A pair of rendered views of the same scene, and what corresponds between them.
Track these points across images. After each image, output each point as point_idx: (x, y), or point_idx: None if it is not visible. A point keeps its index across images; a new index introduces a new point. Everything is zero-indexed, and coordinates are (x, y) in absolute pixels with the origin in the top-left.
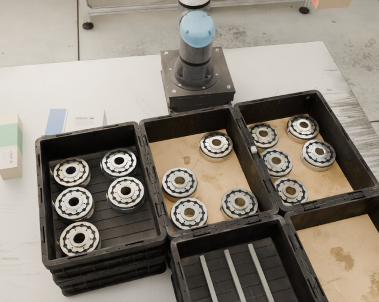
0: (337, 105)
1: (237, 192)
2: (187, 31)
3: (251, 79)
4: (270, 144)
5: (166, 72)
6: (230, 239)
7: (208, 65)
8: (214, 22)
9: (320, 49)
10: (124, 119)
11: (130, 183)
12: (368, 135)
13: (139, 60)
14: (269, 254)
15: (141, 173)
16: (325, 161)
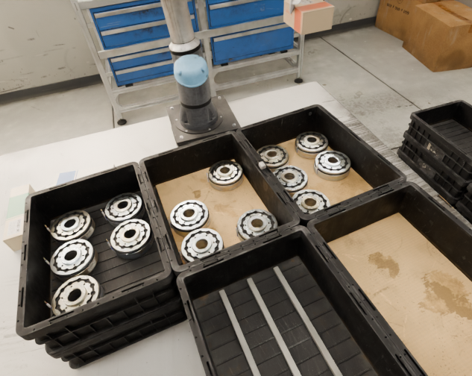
0: None
1: (253, 213)
2: (180, 72)
3: (257, 120)
4: (281, 163)
5: (172, 122)
6: (251, 265)
7: (209, 107)
8: (205, 61)
9: (315, 87)
10: None
11: (135, 224)
12: (377, 147)
13: (150, 122)
14: (300, 275)
15: None
16: (341, 168)
